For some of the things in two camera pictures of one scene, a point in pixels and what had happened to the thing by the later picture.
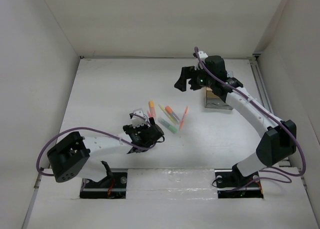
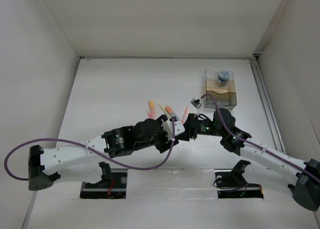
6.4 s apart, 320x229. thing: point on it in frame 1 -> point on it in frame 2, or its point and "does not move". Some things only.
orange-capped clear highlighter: (174, 117) does not move
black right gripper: (188, 72) -> (191, 126)
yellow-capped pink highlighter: (152, 110) does not move
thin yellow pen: (166, 113) does not move
